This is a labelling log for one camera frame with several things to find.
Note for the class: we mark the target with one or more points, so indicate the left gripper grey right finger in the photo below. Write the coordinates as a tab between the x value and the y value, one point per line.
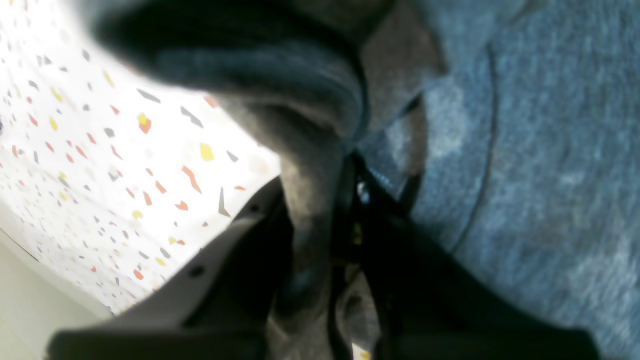
428	307

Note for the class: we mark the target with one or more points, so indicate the grey t-shirt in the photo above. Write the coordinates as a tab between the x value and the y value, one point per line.
513	123

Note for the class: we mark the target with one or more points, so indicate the terrazzo pattern tablecloth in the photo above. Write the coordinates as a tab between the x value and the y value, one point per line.
113	181

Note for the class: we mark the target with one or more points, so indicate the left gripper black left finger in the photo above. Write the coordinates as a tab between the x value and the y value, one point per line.
215	308

